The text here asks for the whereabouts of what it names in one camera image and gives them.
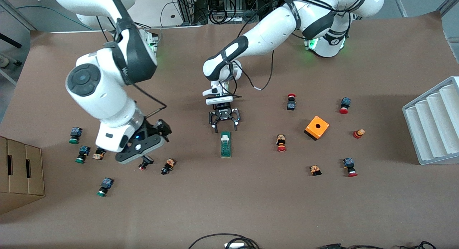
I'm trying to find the black pushbutton red tip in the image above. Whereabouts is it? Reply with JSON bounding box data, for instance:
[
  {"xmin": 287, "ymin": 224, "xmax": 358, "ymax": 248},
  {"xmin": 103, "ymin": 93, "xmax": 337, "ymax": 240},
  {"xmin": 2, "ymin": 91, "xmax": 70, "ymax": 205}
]
[{"xmin": 138, "ymin": 156, "xmax": 154, "ymax": 171}]

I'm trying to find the green pushbutton blue block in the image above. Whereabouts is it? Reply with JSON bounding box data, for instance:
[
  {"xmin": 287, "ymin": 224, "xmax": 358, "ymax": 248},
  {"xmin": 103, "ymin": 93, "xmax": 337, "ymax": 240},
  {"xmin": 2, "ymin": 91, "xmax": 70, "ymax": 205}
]
[
  {"xmin": 96, "ymin": 177, "xmax": 114, "ymax": 197},
  {"xmin": 75, "ymin": 146, "xmax": 91, "ymax": 164},
  {"xmin": 69, "ymin": 127, "xmax": 83, "ymax": 145}
]

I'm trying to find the black cable loop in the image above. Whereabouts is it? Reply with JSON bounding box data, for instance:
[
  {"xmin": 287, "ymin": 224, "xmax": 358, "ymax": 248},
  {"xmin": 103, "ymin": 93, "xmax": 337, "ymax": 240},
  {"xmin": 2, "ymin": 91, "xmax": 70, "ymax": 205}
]
[{"xmin": 188, "ymin": 234, "xmax": 260, "ymax": 249}]

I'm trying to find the orange button enclosure box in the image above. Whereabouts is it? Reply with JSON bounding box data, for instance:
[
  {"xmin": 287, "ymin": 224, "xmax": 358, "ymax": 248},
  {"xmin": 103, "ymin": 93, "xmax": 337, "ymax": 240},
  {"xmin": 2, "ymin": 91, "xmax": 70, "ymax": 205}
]
[{"xmin": 304, "ymin": 115, "xmax": 330, "ymax": 141}]

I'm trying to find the black rod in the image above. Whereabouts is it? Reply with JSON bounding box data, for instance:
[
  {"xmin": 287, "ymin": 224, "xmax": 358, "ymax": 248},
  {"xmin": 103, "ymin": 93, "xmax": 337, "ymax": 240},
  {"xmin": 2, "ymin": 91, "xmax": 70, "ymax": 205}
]
[{"xmin": 0, "ymin": 33, "xmax": 22, "ymax": 49}]

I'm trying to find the grey aluminium bar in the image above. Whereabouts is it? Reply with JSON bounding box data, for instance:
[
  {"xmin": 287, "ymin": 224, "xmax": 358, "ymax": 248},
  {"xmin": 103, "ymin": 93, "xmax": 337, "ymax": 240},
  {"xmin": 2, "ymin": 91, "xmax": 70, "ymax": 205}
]
[
  {"xmin": 391, "ymin": 0, "xmax": 408, "ymax": 18},
  {"xmin": 0, "ymin": 0, "xmax": 37, "ymax": 31},
  {"xmin": 437, "ymin": 0, "xmax": 459, "ymax": 16}
]

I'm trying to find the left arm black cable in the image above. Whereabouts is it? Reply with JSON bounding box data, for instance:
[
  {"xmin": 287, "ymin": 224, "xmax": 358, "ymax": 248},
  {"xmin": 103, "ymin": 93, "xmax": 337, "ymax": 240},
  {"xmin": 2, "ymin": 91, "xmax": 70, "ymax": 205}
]
[{"xmin": 233, "ymin": 50, "xmax": 275, "ymax": 92}]

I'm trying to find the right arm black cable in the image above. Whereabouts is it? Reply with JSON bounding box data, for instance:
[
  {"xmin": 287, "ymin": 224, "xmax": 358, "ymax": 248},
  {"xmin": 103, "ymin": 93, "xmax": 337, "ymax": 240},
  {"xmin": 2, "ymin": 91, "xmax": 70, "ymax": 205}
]
[{"xmin": 134, "ymin": 82, "xmax": 167, "ymax": 118}]

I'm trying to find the green load switch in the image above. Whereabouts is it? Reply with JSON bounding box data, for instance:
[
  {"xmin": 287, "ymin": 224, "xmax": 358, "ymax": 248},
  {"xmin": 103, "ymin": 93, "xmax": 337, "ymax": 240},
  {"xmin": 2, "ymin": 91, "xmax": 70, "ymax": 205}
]
[{"xmin": 220, "ymin": 131, "xmax": 232, "ymax": 158}]

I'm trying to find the grey ribbed tray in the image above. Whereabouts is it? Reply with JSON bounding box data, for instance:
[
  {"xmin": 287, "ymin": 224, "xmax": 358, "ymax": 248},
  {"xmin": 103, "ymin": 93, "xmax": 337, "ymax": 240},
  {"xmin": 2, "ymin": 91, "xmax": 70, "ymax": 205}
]
[{"xmin": 402, "ymin": 76, "xmax": 459, "ymax": 166}]

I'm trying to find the brown cardboard box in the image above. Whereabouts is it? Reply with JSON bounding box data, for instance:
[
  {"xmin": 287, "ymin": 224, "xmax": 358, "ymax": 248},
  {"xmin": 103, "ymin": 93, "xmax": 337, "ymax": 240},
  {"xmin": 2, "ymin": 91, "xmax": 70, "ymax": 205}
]
[{"xmin": 0, "ymin": 136, "xmax": 46, "ymax": 215}]

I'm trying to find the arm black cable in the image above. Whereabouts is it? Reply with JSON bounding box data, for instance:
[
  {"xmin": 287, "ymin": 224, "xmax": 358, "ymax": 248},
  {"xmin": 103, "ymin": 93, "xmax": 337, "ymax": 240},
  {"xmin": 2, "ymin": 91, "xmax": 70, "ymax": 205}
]
[
  {"xmin": 134, "ymin": 82, "xmax": 167, "ymax": 118},
  {"xmin": 233, "ymin": 50, "xmax": 275, "ymax": 92}
]

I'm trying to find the white mounting plate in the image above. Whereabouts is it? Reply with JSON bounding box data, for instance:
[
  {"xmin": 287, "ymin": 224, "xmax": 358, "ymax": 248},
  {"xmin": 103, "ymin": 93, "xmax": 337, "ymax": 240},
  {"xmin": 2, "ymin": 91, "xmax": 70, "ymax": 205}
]
[{"xmin": 134, "ymin": 0, "xmax": 205, "ymax": 34}]

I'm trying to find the thin green cable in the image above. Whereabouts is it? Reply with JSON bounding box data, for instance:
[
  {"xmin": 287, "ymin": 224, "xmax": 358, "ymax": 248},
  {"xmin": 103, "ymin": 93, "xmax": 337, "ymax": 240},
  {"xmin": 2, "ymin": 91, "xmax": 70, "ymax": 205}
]
[{"xmin": 16, "ymin": 5, "xmax": 77, "ymax": 23}]

